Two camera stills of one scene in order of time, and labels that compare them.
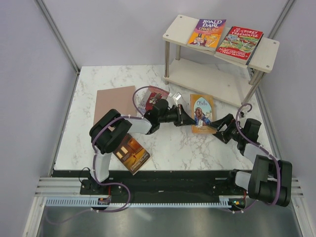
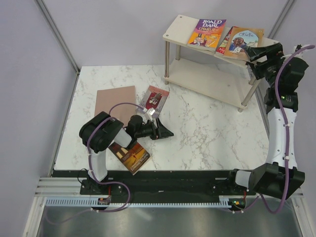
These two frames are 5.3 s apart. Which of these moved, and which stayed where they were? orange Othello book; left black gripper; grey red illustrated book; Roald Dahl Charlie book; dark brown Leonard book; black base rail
Moved: left black gripper; orange Othello book
Stayed: black base rail; grey red illustrated book; Roald Dahl Charlie book; dark brown Leonard book
